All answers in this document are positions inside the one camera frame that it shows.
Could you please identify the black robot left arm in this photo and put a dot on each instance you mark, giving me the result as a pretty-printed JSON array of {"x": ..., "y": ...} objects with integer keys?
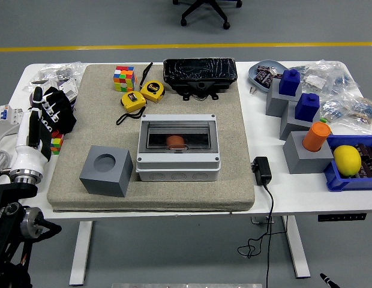
[{"x": 6, "y": 216}]

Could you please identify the dark brown components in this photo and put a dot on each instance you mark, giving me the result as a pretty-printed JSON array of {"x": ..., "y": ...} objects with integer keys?
[{"x": 369, "y": 153}]

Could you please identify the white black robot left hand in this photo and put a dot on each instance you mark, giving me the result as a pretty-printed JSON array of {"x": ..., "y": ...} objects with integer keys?
[{"x": 27, "y": 156}]

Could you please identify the small metal clip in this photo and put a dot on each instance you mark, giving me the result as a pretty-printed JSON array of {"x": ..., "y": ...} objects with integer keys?
[{"x": 252, "y": 90}]

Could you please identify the grey block with round hole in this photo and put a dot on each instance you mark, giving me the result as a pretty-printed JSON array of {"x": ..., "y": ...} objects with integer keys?
[{"x": 108, "y": 183}]

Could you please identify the grey-brown mat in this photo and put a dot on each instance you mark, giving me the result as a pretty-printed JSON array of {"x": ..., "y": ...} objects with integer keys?
[{"x": 189, "y": 195}]

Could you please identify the small colourful puzzle cube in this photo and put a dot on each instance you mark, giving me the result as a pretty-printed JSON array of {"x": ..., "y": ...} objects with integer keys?
[{"x": 57, "y": 144}]

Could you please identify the clear bag with adapters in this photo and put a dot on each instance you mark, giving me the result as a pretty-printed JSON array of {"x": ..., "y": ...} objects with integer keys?
[{"x": 63, "y": 70}]

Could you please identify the yellow lemon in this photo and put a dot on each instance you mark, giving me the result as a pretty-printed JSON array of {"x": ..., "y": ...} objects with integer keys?
[{"x": 347, "y": 160}]

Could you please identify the black cloth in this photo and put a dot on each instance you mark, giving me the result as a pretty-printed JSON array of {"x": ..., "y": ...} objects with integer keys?
[{"x": 67, "y": 117}]

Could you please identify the white circuit breaker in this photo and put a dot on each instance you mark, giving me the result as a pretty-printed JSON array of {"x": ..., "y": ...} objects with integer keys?
[{"x": 12, "y": 115}]

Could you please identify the yellow tape measure black label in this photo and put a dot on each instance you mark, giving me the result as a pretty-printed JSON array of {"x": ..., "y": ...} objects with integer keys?
[{"x": 153, "y": 90}]

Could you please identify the black power adapter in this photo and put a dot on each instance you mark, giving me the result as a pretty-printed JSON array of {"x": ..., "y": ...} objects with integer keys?
[{"x": 263, "y": 171}]

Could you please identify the grey junction box clear lid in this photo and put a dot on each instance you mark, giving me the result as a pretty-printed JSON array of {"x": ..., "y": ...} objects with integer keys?
[{"x": 177, "y": 169}]

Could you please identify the white table leg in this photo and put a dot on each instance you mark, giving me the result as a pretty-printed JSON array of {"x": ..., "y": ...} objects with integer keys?
[
  {"x": 297, "y": 249},
  {"x": 81, "y": 255}
]

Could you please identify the metal table bracket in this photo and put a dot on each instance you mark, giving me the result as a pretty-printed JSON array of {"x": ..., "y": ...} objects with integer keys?
[{"x": 258, "y": 220}]

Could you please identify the blue stepped block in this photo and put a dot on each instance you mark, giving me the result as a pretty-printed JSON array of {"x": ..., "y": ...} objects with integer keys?
[
  {"x": 307, "y": 108},
  {"x": 289, "y": 82}
]

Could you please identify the clear bag of parts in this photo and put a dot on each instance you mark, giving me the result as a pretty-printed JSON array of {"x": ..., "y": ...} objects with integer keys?
[
  {"x": 324, "y": 78},
  {"x": 354, "y": 111}
]

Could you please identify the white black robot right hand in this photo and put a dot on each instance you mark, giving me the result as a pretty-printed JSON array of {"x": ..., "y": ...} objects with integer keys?
[{"x": 327, "y": 280}]

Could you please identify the dark snack packet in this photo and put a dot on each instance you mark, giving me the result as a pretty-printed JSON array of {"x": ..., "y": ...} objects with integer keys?
[
  {"x": 264, "y": 79},
  {"x": 264, "y": 69}
]

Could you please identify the black table control panel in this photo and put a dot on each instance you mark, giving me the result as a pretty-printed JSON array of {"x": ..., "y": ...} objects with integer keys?
[{"x": 342, "y": 217}]

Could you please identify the orange cylinder battery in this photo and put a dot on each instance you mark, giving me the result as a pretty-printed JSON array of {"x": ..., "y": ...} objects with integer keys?
[
  {"x": 316, "y": 136},
  {"x": 175, "y": 141}
]

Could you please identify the large colourful puzzle cube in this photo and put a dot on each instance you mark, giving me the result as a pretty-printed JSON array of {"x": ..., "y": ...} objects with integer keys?
[{"x": 124, "y": 78}]

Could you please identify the black plastic case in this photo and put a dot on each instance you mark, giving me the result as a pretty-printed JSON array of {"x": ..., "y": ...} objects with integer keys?
[{"x": 201, "y": 70}]

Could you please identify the blue plastic bin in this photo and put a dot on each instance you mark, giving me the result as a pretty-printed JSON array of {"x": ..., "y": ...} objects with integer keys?
[{"x": 339, "y": 181}]

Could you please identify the white plug adapter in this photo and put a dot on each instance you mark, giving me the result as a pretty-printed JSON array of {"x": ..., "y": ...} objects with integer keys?
[{"x": 69, "y": 88}]

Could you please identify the blue-grey oval dish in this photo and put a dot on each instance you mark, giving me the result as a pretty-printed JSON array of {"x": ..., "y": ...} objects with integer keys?
[{"x": 252, "y": 75}]

